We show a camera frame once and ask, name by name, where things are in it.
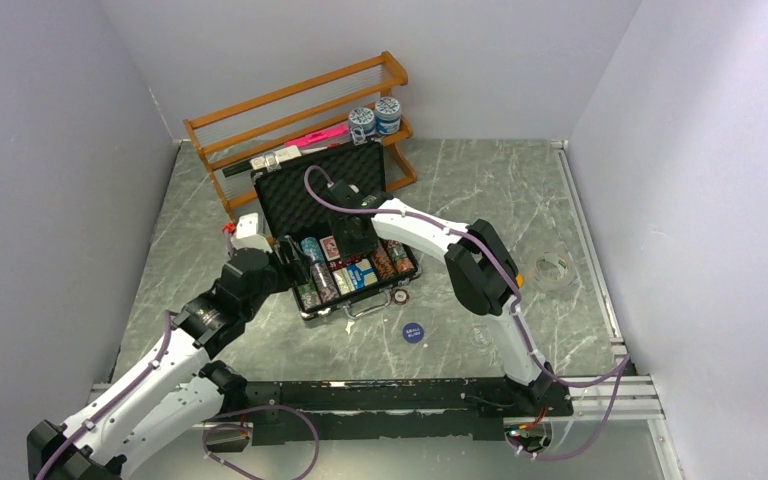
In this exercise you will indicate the black base frame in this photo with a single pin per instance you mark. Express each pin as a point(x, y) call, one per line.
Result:
point(481, 408)

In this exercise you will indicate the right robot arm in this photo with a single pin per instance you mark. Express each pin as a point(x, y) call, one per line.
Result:
point(482, 274)

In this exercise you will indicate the wooden shelf rack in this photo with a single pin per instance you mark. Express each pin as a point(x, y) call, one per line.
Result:
point(228, 139)

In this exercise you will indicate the clear tape roll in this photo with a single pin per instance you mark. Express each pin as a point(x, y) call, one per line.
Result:
point(553, 270)

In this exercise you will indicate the light blue chip stack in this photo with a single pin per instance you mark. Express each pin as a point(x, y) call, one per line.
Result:
point(311, 248)

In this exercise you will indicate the pink highlighter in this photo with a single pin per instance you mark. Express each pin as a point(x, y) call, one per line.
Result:
point(336, 134)

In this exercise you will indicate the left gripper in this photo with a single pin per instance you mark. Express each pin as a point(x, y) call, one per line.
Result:
point(298, 262)

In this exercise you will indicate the single chip by handle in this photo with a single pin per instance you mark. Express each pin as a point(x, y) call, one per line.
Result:
point(400, 296)

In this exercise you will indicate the brown orange chip stack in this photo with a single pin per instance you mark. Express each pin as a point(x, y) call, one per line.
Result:
point(382, 263)

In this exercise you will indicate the green chip stack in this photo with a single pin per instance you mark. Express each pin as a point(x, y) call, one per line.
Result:
point(308, 296)

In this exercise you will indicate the red playing card deck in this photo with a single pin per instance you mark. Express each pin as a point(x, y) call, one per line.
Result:
point(330, 248)

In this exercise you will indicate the blue orange chip stack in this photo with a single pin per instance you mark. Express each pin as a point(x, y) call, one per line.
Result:
point(324, 282)

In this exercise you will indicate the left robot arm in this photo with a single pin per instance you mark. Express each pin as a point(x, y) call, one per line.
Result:
point(179, 381)

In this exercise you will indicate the red white chip stack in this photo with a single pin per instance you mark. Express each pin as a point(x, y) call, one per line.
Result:
point(399, 257)

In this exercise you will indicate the blue tin left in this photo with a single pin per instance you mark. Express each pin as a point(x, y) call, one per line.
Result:
point(361, 122)

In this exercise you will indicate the blue tin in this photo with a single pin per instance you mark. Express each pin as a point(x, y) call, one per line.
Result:
point(361, 122)
point(388, 113)

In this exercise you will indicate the black poker chip case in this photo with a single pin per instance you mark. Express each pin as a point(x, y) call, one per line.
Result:
point(288, 208)

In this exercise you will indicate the blue tin right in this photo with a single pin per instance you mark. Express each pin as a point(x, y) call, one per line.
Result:
point(388, 113)

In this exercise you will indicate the blue Texas Hold'em card deck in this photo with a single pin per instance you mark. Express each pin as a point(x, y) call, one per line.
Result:
point(355, 276)

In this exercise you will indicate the blue small blind button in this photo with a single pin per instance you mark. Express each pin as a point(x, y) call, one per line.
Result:
point(413, 333)

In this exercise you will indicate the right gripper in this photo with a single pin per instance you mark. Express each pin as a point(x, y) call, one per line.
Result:
point(346, 248)

